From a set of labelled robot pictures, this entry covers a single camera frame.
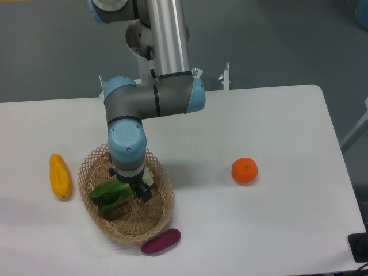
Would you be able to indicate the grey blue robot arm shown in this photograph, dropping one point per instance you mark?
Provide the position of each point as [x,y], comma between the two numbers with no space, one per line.
[127,104]

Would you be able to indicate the orange mandarin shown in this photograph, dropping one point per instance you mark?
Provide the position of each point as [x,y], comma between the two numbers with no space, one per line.
[244,171]

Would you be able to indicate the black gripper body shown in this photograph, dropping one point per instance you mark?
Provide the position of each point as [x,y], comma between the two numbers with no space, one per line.
[135,182]

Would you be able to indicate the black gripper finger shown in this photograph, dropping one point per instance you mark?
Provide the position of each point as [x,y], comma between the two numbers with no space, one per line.
[142,190]

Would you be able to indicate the woven wicker basket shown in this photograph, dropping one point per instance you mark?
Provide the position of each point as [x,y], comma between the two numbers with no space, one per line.
[132,220]

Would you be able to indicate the black device at table edge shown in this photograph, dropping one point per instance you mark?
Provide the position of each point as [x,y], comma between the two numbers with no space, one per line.
[358,246]

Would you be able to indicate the green bok choy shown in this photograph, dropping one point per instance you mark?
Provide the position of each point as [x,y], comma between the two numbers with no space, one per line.
[109,194]

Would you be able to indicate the purple sweet potato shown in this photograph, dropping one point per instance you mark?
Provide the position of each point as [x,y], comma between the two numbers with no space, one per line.
[161,242]

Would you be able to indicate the yellow mango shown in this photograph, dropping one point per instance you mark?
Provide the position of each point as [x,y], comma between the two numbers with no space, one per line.
[60,178]

